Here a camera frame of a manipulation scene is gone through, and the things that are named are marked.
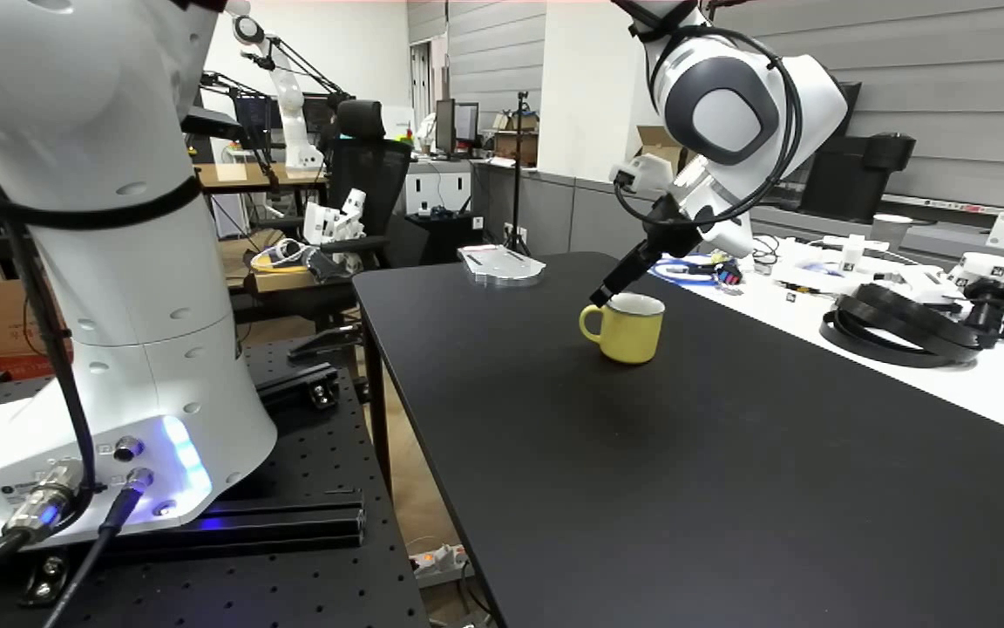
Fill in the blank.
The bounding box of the yellow enamel mug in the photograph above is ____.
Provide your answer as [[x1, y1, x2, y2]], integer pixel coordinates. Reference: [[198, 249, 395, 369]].
[[580, 294, 664, 365]]

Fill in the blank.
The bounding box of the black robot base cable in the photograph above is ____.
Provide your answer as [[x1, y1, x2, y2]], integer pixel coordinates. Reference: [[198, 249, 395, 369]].
[[0, 205, 145, 628]]

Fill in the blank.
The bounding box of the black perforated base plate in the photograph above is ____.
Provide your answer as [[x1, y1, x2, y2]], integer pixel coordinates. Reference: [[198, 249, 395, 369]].
[[0, 365, 426, 628]]

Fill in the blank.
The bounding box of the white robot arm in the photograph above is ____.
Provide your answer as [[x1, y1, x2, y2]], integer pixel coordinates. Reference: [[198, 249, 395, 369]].
[[0, 0, 279, 547]]

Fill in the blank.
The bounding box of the white flat object on table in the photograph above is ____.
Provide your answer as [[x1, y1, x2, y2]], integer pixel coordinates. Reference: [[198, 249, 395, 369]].
[[461, 244, 545, 283]]

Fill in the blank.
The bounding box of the white side table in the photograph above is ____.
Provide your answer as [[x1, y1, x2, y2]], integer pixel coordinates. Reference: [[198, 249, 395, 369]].
[[650, 236, 1004, 425]]

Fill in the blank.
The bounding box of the black office chair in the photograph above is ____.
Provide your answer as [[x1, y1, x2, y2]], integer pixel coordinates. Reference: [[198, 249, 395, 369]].
[[294, 102, 472, 352]]

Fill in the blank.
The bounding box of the coiled black cable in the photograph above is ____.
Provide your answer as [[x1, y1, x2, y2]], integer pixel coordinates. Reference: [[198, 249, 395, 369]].
[[820, 279, 992, 369]]

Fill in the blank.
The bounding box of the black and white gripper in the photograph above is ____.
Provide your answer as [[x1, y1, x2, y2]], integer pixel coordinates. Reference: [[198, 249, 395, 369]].
[[588, 153, 752, 305]]

